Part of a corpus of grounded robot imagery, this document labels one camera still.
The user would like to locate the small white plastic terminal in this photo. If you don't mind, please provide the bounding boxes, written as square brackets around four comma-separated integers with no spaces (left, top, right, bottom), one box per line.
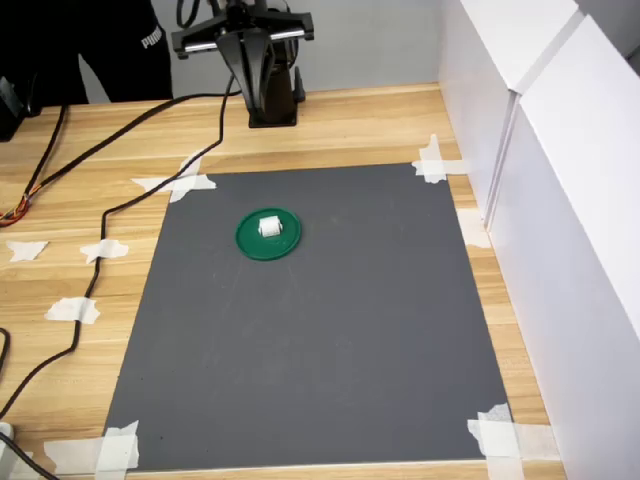
[257,216,285,239]

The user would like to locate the round green lid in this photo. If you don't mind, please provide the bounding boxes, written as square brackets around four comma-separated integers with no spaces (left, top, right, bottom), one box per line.
[234,205,304,262]

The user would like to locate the person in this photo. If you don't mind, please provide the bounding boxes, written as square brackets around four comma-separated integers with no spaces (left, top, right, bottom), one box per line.
[0,0,175,107]

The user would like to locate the white tape piece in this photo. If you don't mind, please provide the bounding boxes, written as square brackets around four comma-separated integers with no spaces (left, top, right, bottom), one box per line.
[410,133,471,185]
[79,238,130,265]
[457,208,494,250]
[42,419,141,476]
[5,239,50,263]
[44,296,101,325]
[130,148,218,204]
[466,402,561,480]

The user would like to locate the white partition panel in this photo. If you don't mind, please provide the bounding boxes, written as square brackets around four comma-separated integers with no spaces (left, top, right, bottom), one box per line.
[484,12,640,480]
[437,0,586,226]

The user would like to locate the black device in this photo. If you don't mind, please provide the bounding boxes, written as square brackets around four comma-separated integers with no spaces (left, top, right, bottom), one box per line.
[0,74,27,143]

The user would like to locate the dark grey mat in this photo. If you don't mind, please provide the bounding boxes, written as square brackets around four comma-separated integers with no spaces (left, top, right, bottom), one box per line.
[102,162,516,472]

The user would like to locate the black base power cable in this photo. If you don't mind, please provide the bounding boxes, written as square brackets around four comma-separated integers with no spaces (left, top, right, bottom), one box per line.
[34,66,308,190]

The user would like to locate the thin black cable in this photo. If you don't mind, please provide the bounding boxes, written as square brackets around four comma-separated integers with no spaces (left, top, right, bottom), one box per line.
[19,103,69,201]

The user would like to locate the long black camera cable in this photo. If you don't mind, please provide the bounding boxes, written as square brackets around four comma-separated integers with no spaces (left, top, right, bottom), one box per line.
[0,0,236,421]

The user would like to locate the black plug cable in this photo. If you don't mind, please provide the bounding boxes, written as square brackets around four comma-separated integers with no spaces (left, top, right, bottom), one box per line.
[0,432,61,480]

